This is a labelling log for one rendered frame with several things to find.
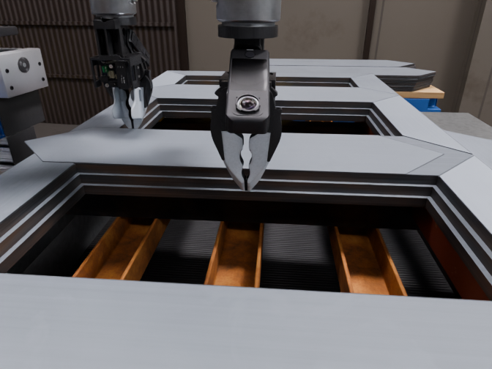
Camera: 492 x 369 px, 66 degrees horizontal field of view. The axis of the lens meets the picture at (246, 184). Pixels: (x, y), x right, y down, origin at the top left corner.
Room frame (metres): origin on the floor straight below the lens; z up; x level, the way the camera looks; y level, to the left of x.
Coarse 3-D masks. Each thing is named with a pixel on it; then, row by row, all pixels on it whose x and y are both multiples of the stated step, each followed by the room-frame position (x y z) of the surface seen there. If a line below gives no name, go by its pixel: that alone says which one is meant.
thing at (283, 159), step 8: (288, 136) 0.68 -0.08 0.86; (280, 144) 0.64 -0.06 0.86; (288, 144) 0.64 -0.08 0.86; (248, 152) 0.60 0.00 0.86; (280, 152) 0.60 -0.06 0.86; (288, 152) 0.60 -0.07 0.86; (248, 160) 0.56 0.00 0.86; (272, 160) 0.56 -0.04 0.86; (280, 160) 0.56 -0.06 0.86; (288, 160) 0.56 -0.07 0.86; (248, 168) 0.53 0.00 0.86; (272, 168) 0.53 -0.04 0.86; (280, 168) 0.53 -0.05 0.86; (288, 168) 0.53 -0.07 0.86
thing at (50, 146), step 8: (88, 128) 0.73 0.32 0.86; (48, 136) 0.68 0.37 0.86; (56, 136) 0.68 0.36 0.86; (64, 136) 0.68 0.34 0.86; (72, 136) 0.68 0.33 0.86; (80, 136) 0.68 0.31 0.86; (40, 144) 0.64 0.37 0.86; (48, 144) 0.64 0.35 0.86; (56, 144) 0.64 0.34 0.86; (64, 144) 0.64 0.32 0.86; (40, 152) 0.60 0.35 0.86; (48, 152) 0.60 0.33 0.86
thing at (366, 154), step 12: (348, 144) 0.64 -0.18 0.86; (360, 144) 0.64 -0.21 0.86; (372, 144) 0.64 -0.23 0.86; (348, 156) 0.58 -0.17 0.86; (360, 156) 0.58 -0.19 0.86; (372, 156) 0.58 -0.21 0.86; (384, 156) 0.58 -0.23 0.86; (348, 168) 0.53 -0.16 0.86; (360, 168) 0.53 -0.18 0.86; (372, 168) 0.53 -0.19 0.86; (384, 168) 0.53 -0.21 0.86; (396, 168) 0.53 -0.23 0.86
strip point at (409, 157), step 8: (384, 144) 0.64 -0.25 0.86; (392, 144) 0.64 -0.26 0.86; (400, 144) 0.64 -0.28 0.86; (408, 144) 0.64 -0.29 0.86; (392, 152) 0.60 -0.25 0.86; (400, 152) 0.60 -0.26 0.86; (408, 152) 0.60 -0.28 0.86; (416, 152) 0.60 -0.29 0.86; (424, 152) 0.60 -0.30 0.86; (432, 152) 0.60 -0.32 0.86; (440, 152) 0.60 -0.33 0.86; (400, 160) 0.56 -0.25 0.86; (408, 160) 0.56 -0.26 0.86; (416, 160) 0.56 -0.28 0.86; (424, 160) 0.56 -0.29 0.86; (432, 160) 0.56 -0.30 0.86; (400, 168) 0.53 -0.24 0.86; (408, 168) 0.53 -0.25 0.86; (416, 168) 0.53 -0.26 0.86
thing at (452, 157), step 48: (432, 144) 0.64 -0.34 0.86; (48, 192) 0.47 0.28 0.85; (96, 192) 0.54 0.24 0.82; (144, 192) 0.53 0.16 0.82; (192, 192) 0.52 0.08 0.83; (240, 192) 0.52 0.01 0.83; (288, 192) 0.51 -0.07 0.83; (336, 192) 0.51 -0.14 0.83; (384, 192) 0.51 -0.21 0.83; (432, 192) 0.50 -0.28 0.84; (0, 240) 0.36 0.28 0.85; (480, 240) 0.36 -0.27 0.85
